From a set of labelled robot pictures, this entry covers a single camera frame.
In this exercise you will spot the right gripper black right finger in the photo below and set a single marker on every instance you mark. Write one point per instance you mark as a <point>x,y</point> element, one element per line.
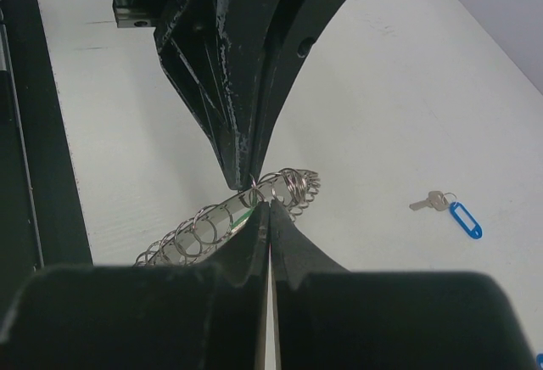
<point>328,317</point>

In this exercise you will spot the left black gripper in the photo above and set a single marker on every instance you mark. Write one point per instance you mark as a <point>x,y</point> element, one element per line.
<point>211,53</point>

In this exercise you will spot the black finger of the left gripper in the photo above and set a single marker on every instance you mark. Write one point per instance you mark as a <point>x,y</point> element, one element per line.
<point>295,28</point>

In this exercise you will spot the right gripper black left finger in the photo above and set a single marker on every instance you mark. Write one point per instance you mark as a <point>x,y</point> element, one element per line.
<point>211,315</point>

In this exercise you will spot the key with green tag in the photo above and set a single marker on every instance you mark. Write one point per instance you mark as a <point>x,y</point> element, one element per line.
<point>241,221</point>

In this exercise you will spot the metal key ring disc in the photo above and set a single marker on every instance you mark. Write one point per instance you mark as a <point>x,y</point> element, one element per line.
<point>201,235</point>

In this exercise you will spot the key with blue framed tag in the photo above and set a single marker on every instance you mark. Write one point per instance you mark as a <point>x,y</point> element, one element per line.
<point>441,202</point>

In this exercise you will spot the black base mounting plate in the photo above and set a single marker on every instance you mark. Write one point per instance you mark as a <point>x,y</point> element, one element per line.
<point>56,214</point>

